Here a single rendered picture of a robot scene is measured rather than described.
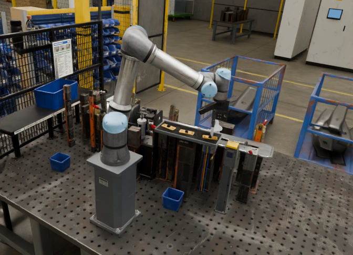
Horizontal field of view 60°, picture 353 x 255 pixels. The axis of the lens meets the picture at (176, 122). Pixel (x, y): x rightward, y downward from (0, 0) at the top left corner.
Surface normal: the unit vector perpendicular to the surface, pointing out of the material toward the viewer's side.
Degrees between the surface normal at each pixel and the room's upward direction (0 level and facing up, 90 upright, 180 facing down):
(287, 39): 90
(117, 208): 93
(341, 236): 0
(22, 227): 0
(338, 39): 90
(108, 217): 90
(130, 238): 0
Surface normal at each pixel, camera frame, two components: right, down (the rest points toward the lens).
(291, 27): -0.54, 0.32
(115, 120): 0.09, -0.84
